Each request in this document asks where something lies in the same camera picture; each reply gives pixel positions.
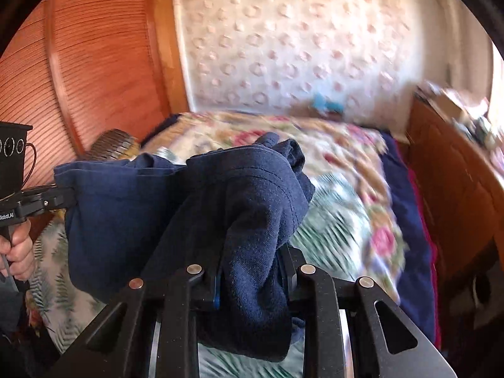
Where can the wood-framed window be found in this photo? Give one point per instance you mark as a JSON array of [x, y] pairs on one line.
[[497, 86]]

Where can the navy blue printed T-shirt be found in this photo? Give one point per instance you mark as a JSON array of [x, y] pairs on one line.
[[138, 204]]

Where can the wooden louvered wardrobe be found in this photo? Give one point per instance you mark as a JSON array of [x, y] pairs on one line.
[[98, 47]]

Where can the sheer circle-patterned curtain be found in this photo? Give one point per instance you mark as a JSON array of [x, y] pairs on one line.
[[295, 47]]

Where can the cardboard box with patterned paper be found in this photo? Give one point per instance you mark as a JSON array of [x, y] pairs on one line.
[[453, 104]]

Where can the dark circle-patterned pillow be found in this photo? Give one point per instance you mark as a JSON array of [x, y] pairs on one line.
[[112, 143]]

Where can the teal box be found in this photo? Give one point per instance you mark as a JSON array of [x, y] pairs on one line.
[[325, 104]]

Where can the long wooden cabinet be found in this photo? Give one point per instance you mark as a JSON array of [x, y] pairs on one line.
[[453, 173]]

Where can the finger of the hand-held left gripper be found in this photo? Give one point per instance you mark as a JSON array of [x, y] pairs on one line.
[[47, 201]]

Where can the navy blue bedsheet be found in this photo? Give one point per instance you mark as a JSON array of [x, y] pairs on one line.
[[413, 236]]

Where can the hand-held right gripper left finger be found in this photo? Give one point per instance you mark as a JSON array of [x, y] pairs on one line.
[[208, 291]]

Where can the person's left hand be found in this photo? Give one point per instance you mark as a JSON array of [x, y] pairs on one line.
[[21, 252]]

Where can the floral leaf-print blanket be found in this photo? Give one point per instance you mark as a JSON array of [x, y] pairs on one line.
[[346, 204]]

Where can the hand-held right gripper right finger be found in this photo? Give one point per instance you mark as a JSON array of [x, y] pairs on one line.
[[293, 271]]

